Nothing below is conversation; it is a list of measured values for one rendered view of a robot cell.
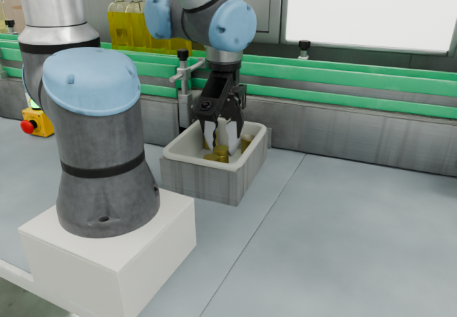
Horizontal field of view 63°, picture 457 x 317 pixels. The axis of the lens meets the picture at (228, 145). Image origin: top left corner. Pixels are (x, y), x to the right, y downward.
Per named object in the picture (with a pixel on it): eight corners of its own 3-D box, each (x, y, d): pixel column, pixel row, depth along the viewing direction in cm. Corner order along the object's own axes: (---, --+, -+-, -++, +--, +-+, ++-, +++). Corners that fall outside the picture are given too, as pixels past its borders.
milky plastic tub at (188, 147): (267, 156, 93) (269, 124, 90) (237, 205, 75) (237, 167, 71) (203, 145, 99) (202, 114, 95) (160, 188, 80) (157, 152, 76)
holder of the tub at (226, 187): (272, 148, 98) (273, 121, 95) (237, 207, 75) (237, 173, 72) (211, 138, 104) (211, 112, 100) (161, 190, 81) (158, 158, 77)
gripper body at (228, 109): (247, 109, 86) (248, 56, 81) (235, 123, 79) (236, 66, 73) (216, 105, 88) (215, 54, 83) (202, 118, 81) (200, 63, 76)
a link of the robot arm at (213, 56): (236, 44, 71) (196, 41, 74) (235, 68, 73) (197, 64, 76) (247, 37, 78) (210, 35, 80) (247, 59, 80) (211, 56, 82)
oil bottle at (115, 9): (141, 74, 114) (133, -2, 104) (130, 79, 109) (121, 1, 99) (126, 72, 116) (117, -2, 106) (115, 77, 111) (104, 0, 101)
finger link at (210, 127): (222, 145, 90) (227, 110, 86) (213, 156, 85) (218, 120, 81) (209, 141, 91) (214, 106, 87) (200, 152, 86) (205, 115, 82)
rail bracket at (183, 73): (209, 89, 99) (207, 41, 94) (179, 110, 85) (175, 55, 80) (198, 88, 100) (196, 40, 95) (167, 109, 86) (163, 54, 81)
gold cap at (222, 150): (226, 169, 84) (226, 152, 82) (211, 167, 85) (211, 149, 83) (231, 162, 87) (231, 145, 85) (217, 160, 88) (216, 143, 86)
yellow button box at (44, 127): (64, 129, 109) (60, 105, 106) (45, 139, 103) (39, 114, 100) (46, 125, 111) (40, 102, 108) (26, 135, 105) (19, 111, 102)
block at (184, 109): (207, 115, 101) (206, 91, 98) (192, 129, 93) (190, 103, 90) (194, 114, 102) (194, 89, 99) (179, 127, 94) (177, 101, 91)
